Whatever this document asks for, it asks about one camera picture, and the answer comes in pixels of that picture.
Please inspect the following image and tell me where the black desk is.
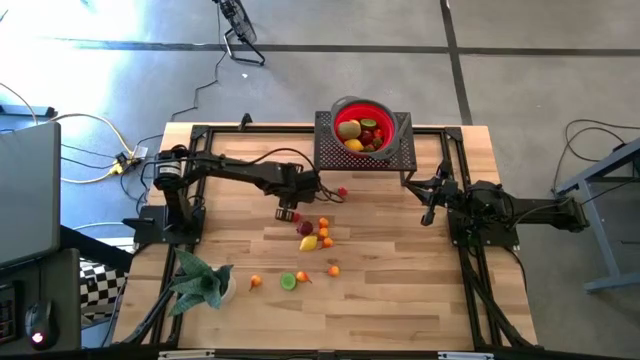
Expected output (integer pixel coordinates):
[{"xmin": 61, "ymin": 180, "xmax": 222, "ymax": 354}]
[{"xmin": 0, "ymin": 247, "xmax": 82, "ymax": 354}]

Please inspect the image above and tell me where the grey power strip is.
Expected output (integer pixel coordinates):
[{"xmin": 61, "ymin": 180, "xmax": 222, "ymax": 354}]
[{"xmin": 113, "ymin": 145, "xmax": 150, "ymax": 175}]

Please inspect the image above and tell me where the black computer mouse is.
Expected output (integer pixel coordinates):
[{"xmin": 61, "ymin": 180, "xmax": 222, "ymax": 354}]
[{"xmin": 23, "ymin": 299, "xmax": 57, "ymax": 351}]

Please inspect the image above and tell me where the grey metal table frame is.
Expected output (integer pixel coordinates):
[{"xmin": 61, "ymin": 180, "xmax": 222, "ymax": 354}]
[{"xmin": 554, "ymin": 139, "xmax": 640, "ymax": 294}]

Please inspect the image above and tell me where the black keyboard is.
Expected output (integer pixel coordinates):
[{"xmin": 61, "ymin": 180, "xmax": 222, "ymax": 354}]
[{"xmin": 0, "ymin": 297, "xmax": 19, "ymax": 346}]

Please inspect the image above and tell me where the black white checkered board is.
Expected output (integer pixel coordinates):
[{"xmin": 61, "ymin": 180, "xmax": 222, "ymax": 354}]
[{"xmin": 79, "ymin": 259, "xmax": 129, "ymax": 321}]

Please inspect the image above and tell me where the black perforated metal shelf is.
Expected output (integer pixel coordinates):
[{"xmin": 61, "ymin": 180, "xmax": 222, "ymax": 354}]
[{"xmin": 313, "ymin": 110, "xmax": 419, "ymax": 187}]

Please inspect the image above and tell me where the green artificial potted plant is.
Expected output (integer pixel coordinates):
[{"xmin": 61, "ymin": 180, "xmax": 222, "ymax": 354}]
[{"xmin": 168, "ymin": 247, "xmax": 237, "ymax": 317}]

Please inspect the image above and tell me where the yellow floor cable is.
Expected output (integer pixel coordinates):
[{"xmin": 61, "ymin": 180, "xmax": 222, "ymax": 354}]
[{"xmin": 49, "ymin": 113, "xmax": 136, "ymax": 185}]

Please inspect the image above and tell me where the black fan cable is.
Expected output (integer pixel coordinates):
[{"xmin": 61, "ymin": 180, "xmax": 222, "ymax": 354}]
[{"xmin": 134, "ymin": 4, "xmax": 224, "ymax": 151}]

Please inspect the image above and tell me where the black floor cable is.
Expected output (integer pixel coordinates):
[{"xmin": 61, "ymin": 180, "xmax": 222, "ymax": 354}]
[{"xmin": 553, "ymin": 118, "xmax": 640, "ymax": 204}]

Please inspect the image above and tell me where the black aluminium table frame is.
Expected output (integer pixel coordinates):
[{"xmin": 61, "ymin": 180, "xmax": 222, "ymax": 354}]
[{"xmin": 112, "ymin": 123, "xmax": 539, "ymax": 351}]

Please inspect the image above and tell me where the black floor fan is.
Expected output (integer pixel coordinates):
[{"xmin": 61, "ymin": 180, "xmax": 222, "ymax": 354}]
[{"xmin": 212, "ymin": 0, "xmax": 267, "ymax": 68}]

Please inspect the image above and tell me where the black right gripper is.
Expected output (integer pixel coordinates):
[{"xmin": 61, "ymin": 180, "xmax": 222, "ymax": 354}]
[{"xmin": 403, "ymin": 160, "xmax": 461, "ymax": 227}]

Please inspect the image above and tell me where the dark flat floor bar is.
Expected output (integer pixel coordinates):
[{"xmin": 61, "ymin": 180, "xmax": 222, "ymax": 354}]
[{"xmin": 0, "ymin": 104, "xmax": 57, "ymax": 120}]

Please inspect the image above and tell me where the red collapsible colander bowl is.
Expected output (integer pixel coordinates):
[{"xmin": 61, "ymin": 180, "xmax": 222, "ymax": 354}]
[{"xmin": 329, "ymin": 95, "xmax": 402, "ymax": 162}]

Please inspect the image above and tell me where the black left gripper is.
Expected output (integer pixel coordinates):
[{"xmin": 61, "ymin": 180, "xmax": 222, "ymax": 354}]
[{"xmin": 274, "ymin": 169, "xmax": 321, "ymax": 223}]

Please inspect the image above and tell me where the white light bar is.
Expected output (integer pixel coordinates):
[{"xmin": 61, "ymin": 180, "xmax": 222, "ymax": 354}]
[
  {"xmin": 158, "ymin": 349, "xmax": 216, "ymax": 360},
  {"xmin": 437, "ymin": 351, "xmax": 495, "ymax": 360}
]

